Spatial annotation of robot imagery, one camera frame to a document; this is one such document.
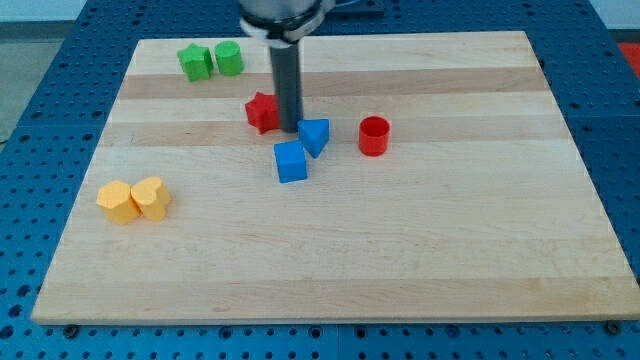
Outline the red star block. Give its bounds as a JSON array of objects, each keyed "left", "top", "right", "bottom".
[{"left": 245, "top": 92, "right": 280, "bottom": 135}]

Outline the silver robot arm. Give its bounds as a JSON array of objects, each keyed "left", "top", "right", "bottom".
[{"left": 238, "top": 0, "right": 336, "bottom": 49}]

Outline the green star block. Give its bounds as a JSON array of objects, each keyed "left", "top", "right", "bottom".
[{"left": 177, "top": 43, "right": 213, "bottom": 82}]

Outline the blue cube block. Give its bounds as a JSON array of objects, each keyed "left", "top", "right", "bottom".
[{"left": 273, "top": 140, "right": 308, "bottom": 183}]

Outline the blue triangle block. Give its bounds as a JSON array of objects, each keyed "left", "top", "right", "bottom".
[{"left": 297, "top": 118, "right": 330, "bottom": 158}]

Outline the red cylinder block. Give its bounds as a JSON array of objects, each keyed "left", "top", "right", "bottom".
[{"left": 358, "top": 116, "right": 391, "bottom": 157}]

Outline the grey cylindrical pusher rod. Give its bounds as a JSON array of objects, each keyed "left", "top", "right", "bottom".
[{"left": 269, "top": 43, "right": 303, "bottom": 133}]

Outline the wooden board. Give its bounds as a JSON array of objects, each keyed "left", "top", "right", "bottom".
[{"left": 32, "top": 31, "right": 639, "bottom": 325}]

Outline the green cylinder block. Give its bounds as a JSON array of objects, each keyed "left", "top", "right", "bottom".
[{"left": 214, "top": 40, "right": 244, "bottom": 76}]

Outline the yellow heart block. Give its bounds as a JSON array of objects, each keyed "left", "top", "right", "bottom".
[{"left": 131, "top": 176, "right": 172, "bottom": 221}]

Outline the yellow hexagon block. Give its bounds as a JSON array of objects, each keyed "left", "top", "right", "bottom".
[{"left": 96, "top": 180, "right": 141, "bottom": 225}]

